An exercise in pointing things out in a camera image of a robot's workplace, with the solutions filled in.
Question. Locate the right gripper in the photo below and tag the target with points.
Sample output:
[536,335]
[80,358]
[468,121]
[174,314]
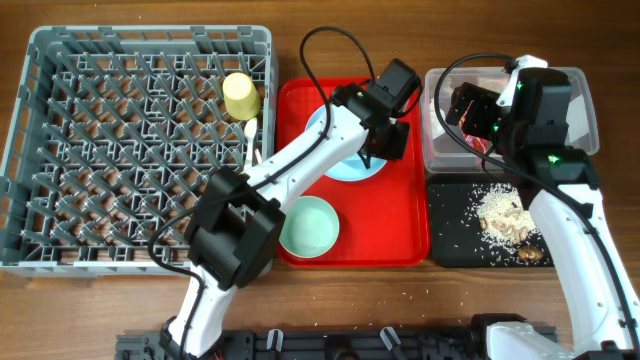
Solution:
[484,102]

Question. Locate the yellow plastic cup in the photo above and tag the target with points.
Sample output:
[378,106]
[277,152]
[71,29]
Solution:
[241,98]

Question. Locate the mint green food bowl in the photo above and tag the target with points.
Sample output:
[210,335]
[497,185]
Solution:
[311,228]

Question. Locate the red snack wrapper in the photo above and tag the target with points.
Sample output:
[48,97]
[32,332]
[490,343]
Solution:
[470,128]

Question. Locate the grey dishwasher rack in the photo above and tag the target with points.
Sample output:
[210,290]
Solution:
[115,133]

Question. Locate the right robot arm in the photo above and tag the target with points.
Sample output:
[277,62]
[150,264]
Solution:
[523,130]

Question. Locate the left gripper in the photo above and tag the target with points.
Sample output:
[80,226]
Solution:
[399,151]

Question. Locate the red plastic tray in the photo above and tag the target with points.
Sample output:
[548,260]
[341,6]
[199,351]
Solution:
[383,219]

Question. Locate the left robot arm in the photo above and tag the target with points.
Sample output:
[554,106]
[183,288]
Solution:
[234,229]

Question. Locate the white napkin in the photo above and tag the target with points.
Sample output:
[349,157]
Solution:
[444,100]

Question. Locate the rice and food scraps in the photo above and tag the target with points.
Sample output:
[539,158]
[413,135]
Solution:
[503,232]

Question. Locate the light blue plate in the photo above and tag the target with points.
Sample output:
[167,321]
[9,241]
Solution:
[351,169]

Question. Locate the white plastic spoon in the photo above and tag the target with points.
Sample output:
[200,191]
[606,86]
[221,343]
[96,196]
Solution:
[250,132]

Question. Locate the clear plastic bin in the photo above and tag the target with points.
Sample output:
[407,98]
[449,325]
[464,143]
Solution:
[443,155]

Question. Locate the black waste tray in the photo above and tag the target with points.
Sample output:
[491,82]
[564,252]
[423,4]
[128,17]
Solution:
[448,196]

